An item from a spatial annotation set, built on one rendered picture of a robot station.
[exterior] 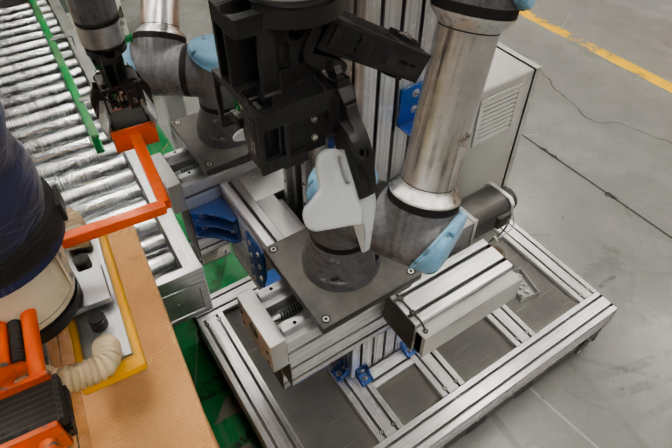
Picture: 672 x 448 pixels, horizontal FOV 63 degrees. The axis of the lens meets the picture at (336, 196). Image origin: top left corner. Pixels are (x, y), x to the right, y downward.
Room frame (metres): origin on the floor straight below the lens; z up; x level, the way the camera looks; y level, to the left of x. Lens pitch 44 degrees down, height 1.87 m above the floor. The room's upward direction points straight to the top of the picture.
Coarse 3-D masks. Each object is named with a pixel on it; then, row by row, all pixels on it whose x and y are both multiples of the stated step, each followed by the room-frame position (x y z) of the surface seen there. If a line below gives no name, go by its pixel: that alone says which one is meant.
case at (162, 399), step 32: (128, 256) 0.76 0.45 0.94; (128, 288) 0.68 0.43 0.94; (160, 320) 0.60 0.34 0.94; (64, 352) 0.53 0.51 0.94; (160, 352) 0.53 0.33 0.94; (128, 384) 0.47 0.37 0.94; (160, 384) 0.47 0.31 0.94; (192, 384) 0.47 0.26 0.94; (96, 416) 0.41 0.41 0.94; (128, 416) 0.41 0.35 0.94; (160, 416) 0.41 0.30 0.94; (192, 416) 0.41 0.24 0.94
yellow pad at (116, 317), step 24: (96, 240) 0.69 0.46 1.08; (72, 264) 0.64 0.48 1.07; (96, 264) 0.64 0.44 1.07; (120, 288) 0.59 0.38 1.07; (96, 312) 0.52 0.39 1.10; (120, 312) 0.54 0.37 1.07; (72, 336) 0.49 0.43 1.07; (96, 336) 0.49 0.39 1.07; (120, 336) 0.49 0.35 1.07; (144, 360) 0.45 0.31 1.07; (96, 384) 0.41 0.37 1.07
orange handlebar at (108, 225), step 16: (144, 144) 0.84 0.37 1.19; (144, 160) 0.79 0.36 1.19; (160, 192) 0.70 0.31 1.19; (144, 208) 0.67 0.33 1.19; (160, 208) 0.67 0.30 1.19; (96, 224) 0.63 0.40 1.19; (112, 224) 0.63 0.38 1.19; (128, 224) 0.64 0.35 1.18; (64, 240) 0.59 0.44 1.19; (80, 240) 0.60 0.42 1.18; (32, 320) 0.44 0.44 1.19; (0, 336) 0.42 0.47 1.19; (32, 336) 0.42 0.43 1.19; (0, 352) 0.39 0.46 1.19; (32, 352) 0.39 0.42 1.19; (0, 368) 0.37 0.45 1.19; (32, 368) 0.37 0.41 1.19
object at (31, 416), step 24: (24, 384) 0.34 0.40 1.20; (48, 384) 0.34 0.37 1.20; (0, 408) 0.31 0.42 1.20; (24, 408) 0.31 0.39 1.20; (48, 408) 0.31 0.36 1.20; (72, 408) 0.33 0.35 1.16; (0, 432) 0.28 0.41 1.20; (24, 432) 0.28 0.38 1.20; (48, 432) 0.28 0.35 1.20; (72, 432) 0.29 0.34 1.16
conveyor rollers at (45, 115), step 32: (0, 32) 2.50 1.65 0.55; (32, 32) 2.50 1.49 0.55; (0, 64) 2.24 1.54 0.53; (32, 64) 2.22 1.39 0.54; (0, 96) 1.98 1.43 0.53; (32, 96) 1.97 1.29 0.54; (64, 96) 1.96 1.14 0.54; (32, 128) 1.73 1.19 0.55; (64, 128) 1.77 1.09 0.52; (96, 128) 1.75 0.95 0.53; (64, 160) 1.54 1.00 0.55; (96, 160) 1.57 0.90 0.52; (64, 192) 1.37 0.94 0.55; (96, 192) 1.39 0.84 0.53; (128, 192) 1.37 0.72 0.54; (160, 256) 1.09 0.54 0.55
